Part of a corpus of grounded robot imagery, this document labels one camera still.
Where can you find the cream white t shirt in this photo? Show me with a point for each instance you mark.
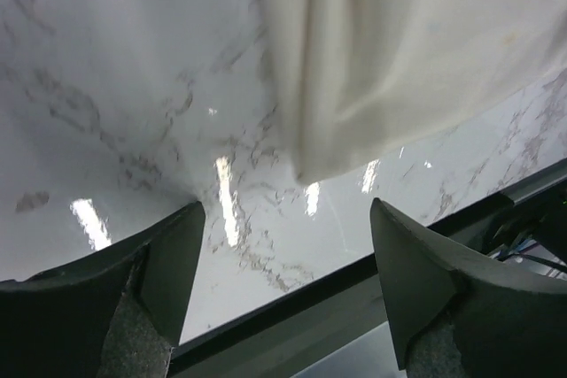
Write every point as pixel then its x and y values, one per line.
pixel 355 79

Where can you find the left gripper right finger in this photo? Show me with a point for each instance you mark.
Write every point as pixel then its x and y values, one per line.
pixel 454 312

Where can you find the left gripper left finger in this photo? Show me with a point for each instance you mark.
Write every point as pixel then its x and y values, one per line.
pixel 55 323

